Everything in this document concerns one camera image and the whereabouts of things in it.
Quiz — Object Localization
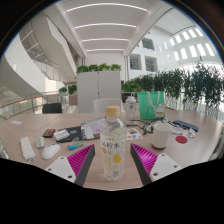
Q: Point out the small teal packet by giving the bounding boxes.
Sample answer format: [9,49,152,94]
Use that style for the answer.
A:
[67,140,85,151]

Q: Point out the flat round red coaster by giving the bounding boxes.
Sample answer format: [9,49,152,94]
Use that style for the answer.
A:
[175,135,189,145]

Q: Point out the white paper packet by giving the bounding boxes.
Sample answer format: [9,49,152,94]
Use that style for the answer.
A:
[171,127,185,136]

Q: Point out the small grey computer mouse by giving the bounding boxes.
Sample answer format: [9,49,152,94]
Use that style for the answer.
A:
[35,136,46,149]

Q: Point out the black chair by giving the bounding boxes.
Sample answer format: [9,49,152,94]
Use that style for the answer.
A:
[41,102,63,115]

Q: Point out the colourful sticker sheet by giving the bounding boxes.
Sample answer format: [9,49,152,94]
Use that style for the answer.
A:
[125,127,144,141]

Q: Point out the black cable tangle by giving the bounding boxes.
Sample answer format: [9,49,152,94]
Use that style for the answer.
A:
[131,118,158,134]

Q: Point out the clear white-lidded drinking bottle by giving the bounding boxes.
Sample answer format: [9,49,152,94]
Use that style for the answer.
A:
[124,93,138,123]

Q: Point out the green plants on cabinet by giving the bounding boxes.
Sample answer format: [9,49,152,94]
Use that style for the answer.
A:
[76,63,122,75]

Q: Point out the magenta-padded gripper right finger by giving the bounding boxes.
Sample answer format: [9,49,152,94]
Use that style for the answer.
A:
[130,143,184,186]

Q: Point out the white computer mouse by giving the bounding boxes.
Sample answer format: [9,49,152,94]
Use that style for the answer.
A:
[41,143,61,160]

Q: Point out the printed paper leaflet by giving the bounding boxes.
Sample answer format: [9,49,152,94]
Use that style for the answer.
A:
[79,116,107,141]

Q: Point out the white cabinet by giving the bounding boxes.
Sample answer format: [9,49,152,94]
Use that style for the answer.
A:
[76,70,122,114]

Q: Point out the clear lemon drink bottle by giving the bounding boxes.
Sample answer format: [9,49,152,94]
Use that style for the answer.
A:
[99,105,128,181]

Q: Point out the ceiling light strips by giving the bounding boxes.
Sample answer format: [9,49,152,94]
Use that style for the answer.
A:
[65,2,149,53]

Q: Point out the row of green trees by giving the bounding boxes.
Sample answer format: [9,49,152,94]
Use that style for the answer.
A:
[121,63,224,111]

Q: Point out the potted plants in planter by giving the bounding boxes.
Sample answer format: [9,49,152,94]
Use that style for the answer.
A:
[58,84,78,106]

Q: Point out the green tote bag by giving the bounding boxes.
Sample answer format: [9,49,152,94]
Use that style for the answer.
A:
[137,90,167,121]

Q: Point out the white ceramic mug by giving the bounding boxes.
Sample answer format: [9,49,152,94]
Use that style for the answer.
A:
[151,122,173,150]

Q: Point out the white chair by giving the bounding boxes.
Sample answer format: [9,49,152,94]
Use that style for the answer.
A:
[92,97,124,114]

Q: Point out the black notebook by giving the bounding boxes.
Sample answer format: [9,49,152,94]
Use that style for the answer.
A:
[53,125,83,144]

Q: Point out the small black red box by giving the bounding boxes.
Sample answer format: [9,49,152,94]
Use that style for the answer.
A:
[42,128,56,139]

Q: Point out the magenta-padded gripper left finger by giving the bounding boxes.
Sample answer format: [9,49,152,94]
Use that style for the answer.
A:
[44,143,96,187]

